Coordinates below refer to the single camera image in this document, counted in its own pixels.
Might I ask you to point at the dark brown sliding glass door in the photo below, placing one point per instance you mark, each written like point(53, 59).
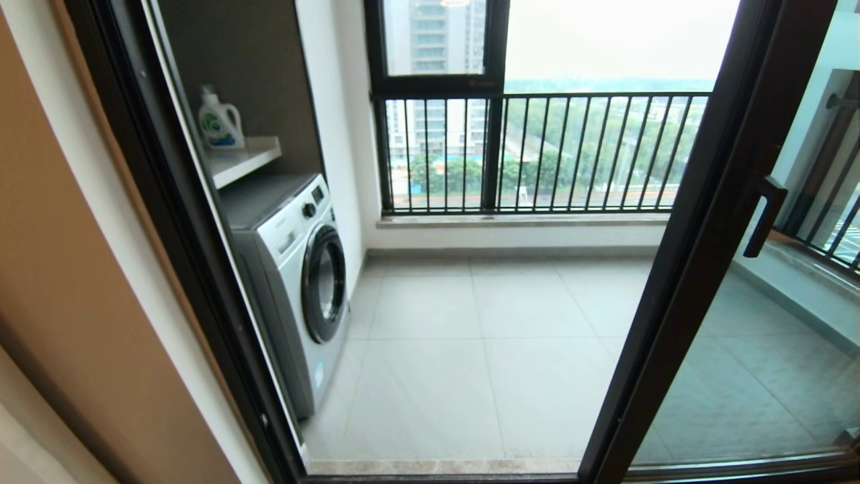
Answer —
point(705, 202)

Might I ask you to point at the marble sill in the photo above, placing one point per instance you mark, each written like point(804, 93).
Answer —
point(806, 252)
point(524, 220)

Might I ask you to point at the white drum washing machine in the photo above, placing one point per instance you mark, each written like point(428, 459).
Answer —
point(289, 269)

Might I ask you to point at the black balcony railing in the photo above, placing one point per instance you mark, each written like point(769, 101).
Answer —
point(823, 161)
point(605, 96)

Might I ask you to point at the white green detergent bottle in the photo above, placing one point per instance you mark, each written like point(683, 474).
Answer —
point(218, 124)

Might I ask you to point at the white wall shelf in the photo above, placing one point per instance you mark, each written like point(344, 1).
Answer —
point(248, 158)

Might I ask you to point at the dark window frame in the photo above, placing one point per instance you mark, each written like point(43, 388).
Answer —
point(494, 40)

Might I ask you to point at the metal wall rod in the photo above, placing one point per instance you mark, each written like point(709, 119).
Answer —
point(840, 102)

